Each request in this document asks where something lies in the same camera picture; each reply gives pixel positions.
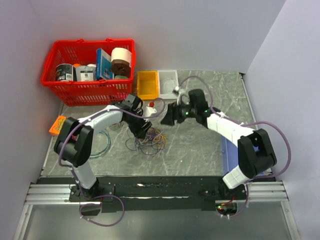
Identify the grey labelled can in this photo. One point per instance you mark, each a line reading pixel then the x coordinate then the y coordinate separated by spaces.
pixel 85 73

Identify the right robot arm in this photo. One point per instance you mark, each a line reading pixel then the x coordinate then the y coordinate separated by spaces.
pixel 254 148

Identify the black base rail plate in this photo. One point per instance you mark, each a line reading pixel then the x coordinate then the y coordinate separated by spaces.
pixel 148 193

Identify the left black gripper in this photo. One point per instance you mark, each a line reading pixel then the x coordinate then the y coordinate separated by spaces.
pixel 139 131

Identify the orange pink snack box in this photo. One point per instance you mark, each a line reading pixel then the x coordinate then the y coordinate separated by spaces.
pixel 55 129

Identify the white plastic bin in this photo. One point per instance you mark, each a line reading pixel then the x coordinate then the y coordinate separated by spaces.
pixel 167 80

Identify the brown round object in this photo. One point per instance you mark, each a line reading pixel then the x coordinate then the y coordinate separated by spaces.
pixel 121 67

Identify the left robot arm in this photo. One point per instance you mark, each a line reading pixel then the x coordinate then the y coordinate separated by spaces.
pixel 74 142

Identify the black labelled can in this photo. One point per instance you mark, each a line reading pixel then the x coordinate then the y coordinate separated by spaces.
pixel 64 72

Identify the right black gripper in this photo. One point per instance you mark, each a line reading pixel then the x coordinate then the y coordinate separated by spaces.
pixel 173 114

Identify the blue plastic bin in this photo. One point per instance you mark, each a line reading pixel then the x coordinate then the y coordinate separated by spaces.
pixel 229 155

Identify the small tin can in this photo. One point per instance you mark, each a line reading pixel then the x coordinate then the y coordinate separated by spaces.
pixel 116 126

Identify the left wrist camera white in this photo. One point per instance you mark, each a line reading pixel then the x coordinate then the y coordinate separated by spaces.
pixel 149 110

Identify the red plastic shopping basket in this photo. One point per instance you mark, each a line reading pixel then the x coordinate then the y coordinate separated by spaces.
pixel 92 93

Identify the blue book box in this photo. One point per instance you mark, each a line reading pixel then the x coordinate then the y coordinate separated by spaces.
pixel 103 66

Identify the yellow plastic bin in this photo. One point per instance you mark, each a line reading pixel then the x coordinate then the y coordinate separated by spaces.
pixel 147 85

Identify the white paper roll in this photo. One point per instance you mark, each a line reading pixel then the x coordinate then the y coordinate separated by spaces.
pixel 121 55

